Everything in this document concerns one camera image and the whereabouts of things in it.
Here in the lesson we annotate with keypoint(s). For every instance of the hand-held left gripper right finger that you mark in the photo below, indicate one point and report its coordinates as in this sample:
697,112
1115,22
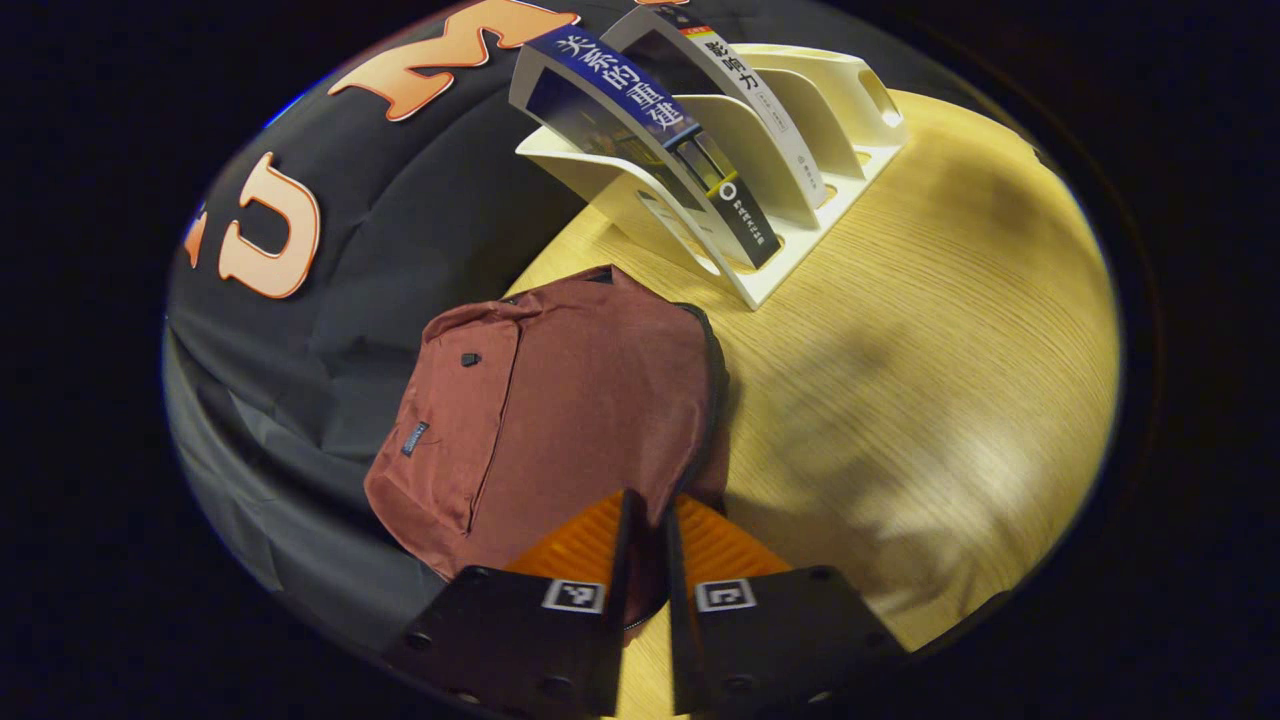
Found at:
678,580

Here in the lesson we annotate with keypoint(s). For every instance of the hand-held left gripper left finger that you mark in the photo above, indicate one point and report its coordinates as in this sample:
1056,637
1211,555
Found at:
625,560

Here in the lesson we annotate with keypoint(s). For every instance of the maroon schoolbag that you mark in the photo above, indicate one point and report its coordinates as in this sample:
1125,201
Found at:
580,400

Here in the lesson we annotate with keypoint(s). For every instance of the white bookshelf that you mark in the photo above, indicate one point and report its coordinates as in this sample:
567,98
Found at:
790,260

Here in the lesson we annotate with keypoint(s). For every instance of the blue cover book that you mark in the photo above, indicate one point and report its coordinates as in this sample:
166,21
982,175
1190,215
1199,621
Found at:
630,95

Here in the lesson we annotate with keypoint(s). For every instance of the portrait cover book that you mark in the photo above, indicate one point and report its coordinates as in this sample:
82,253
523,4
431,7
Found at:
760,100

